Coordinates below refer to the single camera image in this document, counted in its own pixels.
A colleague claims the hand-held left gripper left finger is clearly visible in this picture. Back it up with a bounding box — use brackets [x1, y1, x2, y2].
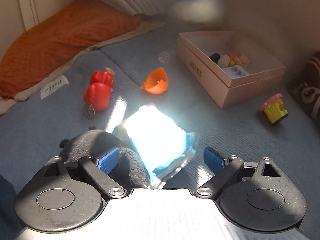
[41, 146, 128, 201]

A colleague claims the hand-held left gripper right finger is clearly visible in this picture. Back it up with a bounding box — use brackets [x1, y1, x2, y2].
[196, 146, 293, 200]

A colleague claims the black plush toy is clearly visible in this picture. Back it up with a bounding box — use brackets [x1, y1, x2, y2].
[59, 126, 148, 189]

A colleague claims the blue white tissue pack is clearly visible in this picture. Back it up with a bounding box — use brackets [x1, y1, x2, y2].
[111, 103, 198, 189]

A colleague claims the red boxing figure toy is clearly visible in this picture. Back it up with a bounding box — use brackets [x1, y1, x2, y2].
[83, 67, 116, 119]

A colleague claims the pink cardboard box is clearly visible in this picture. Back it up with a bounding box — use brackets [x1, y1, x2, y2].
[176, 30, 286, 109]

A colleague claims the white battery charger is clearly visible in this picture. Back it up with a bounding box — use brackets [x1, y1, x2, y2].
[222, 65, 250, 79]

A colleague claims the orange plastic shell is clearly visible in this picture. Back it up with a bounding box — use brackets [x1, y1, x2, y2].
[140, 67, 169, 95]

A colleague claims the small white bottle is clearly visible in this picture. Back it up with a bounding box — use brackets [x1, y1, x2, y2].
[217, 55, 229, 69]

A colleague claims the blue-grey fleece blanket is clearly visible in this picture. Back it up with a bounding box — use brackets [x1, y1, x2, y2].
[0, 21, 320, 240]

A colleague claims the white cloth label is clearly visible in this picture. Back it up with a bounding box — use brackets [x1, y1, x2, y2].
[40, 75, 69, 98]

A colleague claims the person's jeans leg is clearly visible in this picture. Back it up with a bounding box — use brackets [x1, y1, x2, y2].
[0, 175, 18, 240]

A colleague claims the brown striped plush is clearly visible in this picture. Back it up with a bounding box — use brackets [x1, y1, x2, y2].
[286, 51, 320, 123]

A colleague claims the orange knitted blanket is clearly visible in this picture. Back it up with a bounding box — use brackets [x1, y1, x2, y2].
[0, 0, 142, 99]

